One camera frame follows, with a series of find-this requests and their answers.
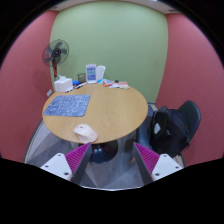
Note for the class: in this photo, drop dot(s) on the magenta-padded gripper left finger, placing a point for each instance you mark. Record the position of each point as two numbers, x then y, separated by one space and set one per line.
56 164

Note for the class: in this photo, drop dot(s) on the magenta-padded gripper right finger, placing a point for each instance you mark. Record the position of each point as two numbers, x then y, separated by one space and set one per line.
166 165

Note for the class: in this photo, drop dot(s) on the beige computer mouse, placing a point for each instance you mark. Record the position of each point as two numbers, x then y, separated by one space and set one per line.
86 133

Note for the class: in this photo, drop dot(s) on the blue patterned mouse pad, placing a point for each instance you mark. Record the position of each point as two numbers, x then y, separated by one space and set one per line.
66 105

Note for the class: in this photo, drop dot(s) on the black backpack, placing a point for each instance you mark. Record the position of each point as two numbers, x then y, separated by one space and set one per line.
168 131

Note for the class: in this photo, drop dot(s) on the black chair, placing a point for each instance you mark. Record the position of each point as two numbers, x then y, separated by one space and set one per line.
191 115

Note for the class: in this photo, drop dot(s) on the black whiteboard marker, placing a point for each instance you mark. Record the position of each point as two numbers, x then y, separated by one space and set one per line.
69 90
82 84
73 88
79 86

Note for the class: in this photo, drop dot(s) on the white tissue box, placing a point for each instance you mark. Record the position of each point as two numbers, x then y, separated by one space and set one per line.
62 85

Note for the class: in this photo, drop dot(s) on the small blue box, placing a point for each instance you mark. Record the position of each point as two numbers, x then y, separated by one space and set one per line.
76 82

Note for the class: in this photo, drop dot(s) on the dark glass cup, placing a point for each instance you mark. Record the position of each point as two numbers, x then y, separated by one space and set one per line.
81 78

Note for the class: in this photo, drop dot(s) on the white snack packets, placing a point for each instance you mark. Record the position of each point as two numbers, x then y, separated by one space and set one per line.
121 85

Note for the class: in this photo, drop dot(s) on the orange snack packet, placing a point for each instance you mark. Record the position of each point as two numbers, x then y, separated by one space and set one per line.
107 83

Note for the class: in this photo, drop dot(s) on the blue and white sign stand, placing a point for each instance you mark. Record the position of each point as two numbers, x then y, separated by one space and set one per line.
91 74

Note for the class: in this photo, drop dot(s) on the small black object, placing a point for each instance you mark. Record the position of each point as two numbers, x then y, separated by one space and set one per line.
117 81

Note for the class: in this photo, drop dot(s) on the standing fan with red pole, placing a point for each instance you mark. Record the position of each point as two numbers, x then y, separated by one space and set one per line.
56 52

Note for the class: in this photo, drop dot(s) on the dark table pedestal base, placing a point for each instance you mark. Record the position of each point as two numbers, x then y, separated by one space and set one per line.
103 151

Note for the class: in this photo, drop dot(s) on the white wall socket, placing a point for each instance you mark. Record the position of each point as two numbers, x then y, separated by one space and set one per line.
49 93

